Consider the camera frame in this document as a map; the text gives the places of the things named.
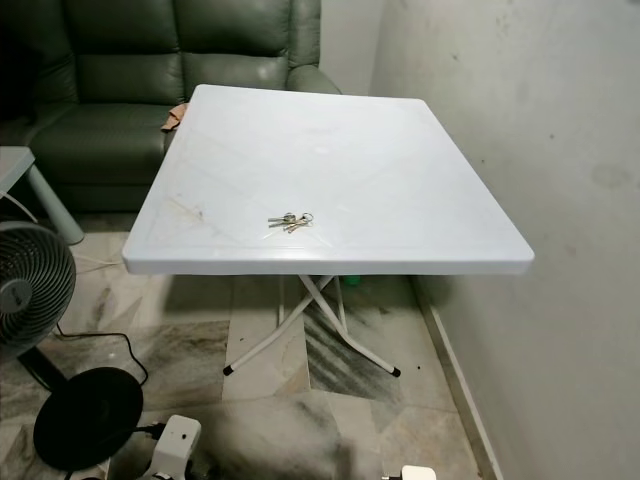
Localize grey floor fan black base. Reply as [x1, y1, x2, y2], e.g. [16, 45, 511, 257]
[0, 222, 145, 473]

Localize small grey side table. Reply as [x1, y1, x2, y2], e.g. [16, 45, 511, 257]
[0, 147, 85, 246]

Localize crumpled brown cloth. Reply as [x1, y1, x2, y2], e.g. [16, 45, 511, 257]
[160, 102, 191, 133]

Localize dark green leather sofa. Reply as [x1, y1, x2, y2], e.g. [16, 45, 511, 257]
[0, 0, 343, 214]

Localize white folding table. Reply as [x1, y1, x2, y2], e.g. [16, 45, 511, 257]
[122, 84, 536, 379]

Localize thin black fan cable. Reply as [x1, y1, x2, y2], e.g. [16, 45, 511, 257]
[55, 325, 151, 386]

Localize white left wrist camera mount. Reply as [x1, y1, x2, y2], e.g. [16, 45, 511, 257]
[150, 415, 203, 480]

